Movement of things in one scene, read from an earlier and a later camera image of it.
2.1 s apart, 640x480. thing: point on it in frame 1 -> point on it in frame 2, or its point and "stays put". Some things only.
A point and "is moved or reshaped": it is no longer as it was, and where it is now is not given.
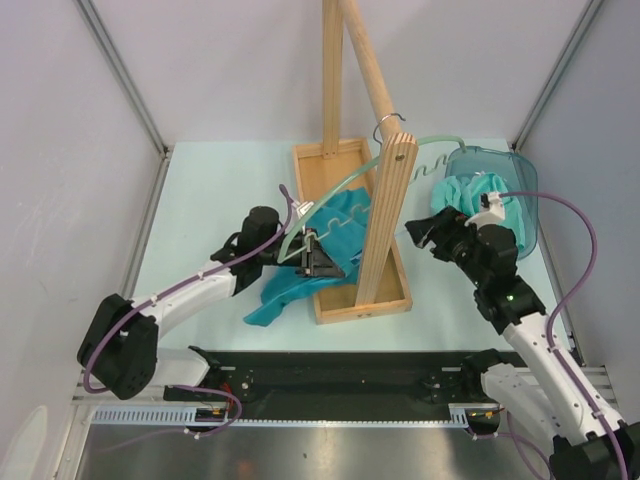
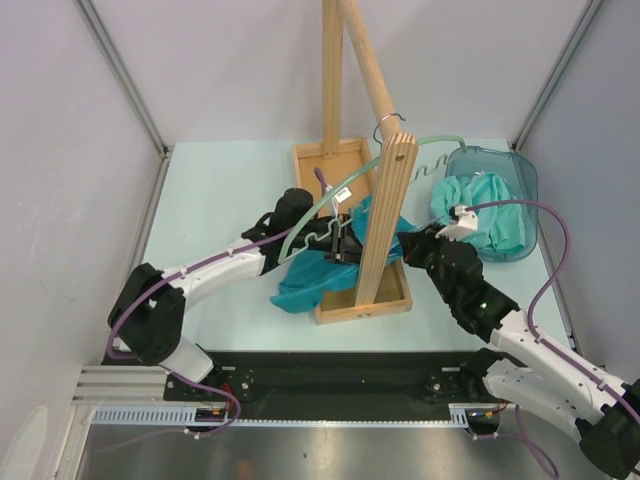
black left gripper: [314, 260] -> [344, 246]
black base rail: [341, 380] stays put
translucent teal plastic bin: [519, 175] stays put
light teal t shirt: [464, 194] stays put
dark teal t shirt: [341, 228] is moved or reshaped
